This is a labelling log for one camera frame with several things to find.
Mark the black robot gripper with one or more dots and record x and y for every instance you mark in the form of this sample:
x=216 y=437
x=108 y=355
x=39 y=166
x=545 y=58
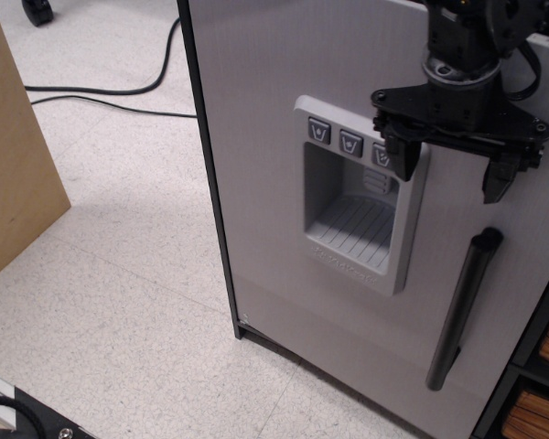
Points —
x=466 y=111

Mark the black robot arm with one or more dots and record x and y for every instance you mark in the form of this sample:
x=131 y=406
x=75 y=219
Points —
x=478 y=64

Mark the dark grey fridge cabinet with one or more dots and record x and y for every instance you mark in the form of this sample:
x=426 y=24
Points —
x=229 y=183

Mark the lower wooden drawer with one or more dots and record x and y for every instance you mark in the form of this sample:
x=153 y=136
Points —
x=528 y=417

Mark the plywood panel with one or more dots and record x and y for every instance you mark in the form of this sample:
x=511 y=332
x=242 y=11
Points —
x=32 y=196

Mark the black caster wheel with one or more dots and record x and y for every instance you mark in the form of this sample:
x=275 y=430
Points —
x=39 y=12

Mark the black door handle bar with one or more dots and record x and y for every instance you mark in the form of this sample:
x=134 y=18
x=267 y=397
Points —
x=481 y=250

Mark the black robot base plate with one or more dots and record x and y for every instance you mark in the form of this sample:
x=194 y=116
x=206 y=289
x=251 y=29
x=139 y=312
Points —
x=55 y=425

